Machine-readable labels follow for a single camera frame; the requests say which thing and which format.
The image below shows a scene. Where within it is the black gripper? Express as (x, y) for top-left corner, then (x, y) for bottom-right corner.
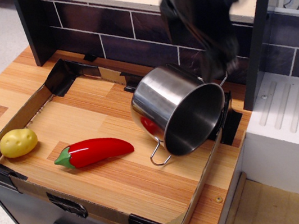
(160, 0), (239, 82)

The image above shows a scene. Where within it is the stainless steel pot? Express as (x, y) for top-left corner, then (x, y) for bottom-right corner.
(130, 64), (226, 157)

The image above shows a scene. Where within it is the cardboard fence with black tape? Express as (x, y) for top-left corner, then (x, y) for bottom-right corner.
(0, 60), (247, 224)

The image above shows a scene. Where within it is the white toy sink drainboard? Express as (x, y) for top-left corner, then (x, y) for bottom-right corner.
(242, 73), (299, 193)

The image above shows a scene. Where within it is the red toy chili pepper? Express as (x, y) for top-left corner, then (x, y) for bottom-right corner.
(54, 138), (134, 169)

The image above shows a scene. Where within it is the yellow toy potato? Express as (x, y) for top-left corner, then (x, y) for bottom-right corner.
(0, 128), (38, 158)

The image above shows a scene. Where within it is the dark grey shelf frame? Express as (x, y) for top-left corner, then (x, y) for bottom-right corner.
(14, 0), (271, 111)

